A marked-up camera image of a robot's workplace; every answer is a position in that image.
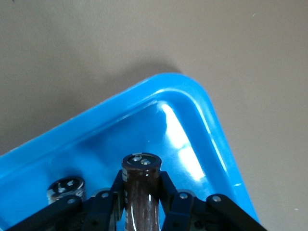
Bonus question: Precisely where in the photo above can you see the long brown electrolytic capacitor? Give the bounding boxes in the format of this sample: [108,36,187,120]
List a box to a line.
[121,152,162,231]

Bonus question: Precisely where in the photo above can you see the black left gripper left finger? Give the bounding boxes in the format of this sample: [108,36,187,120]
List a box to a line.
[0,169,126,231]

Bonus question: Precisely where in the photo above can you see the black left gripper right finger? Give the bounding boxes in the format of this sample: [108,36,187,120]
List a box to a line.
[157,170,265,231]

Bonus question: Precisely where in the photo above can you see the short brown electrolytic capacitor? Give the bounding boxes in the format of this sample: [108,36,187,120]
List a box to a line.
[47,177,86,205]

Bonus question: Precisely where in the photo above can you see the blue plastic tray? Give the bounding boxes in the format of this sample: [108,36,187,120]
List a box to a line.
[0,72,262,231]

